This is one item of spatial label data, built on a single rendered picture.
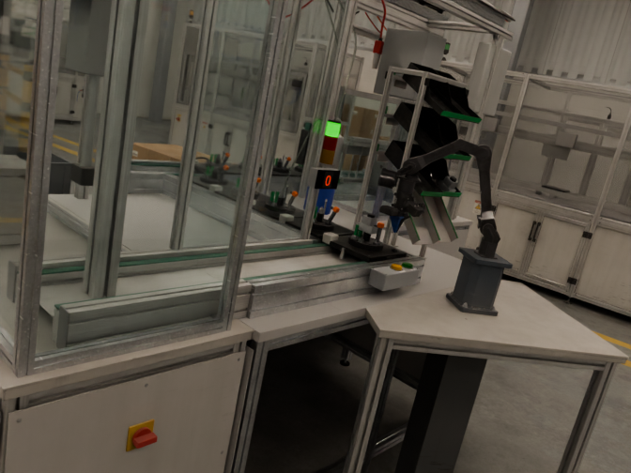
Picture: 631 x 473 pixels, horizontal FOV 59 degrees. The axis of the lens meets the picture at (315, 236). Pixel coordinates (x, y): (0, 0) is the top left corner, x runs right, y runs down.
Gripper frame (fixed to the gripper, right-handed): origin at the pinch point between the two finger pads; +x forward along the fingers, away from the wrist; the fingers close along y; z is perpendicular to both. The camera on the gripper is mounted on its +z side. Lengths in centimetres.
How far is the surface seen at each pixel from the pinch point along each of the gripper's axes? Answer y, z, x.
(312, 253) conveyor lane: -19.6, -20.9, 17.7
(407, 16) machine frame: 133, -115, -97
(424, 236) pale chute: 29.8, -4.4, 7.8
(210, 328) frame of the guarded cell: -88, 10, 22
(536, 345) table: 7, 58, 24
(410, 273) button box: -3.6, 12.9, 14.6
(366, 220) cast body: -2.2, -12.3, 2.3
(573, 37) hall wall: 817, -278, -210
